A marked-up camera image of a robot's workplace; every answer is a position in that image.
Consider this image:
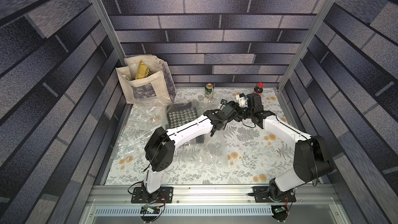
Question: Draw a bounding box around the black white houndstooth scarf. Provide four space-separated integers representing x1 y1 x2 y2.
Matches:
166 106 198 129

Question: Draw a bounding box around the clear plastic vacuum bag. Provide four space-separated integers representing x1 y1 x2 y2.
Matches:
115 99 228 173

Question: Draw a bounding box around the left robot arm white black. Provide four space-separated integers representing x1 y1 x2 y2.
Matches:
143 101 244 195

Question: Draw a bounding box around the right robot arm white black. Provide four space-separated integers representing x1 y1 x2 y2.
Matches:
236 93 334 202

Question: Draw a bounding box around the cream canvas tote bag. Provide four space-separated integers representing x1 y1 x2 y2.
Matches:
116 55 176 105

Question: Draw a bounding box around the green beverage can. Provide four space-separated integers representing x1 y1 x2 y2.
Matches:
205 84 214 99

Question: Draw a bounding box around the yellow snack packet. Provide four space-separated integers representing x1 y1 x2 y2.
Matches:
135 61 153 79

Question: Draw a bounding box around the right circuit board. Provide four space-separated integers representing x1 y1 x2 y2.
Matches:
271 205 289 223

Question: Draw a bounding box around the circuit board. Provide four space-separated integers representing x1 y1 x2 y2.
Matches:
140 205 161 216
271 205 289 223

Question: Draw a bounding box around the left circuit board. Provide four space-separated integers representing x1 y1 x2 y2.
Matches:
140 205 161 216

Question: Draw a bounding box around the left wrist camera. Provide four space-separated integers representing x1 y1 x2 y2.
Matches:
219 99 228 109

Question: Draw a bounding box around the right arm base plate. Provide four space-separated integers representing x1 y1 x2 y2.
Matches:
248 186 296 203

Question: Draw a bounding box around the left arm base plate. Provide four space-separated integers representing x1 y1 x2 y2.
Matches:
131 186 174 204

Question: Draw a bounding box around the aluminium front rail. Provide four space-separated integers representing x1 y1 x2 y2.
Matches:
85 184 341 208

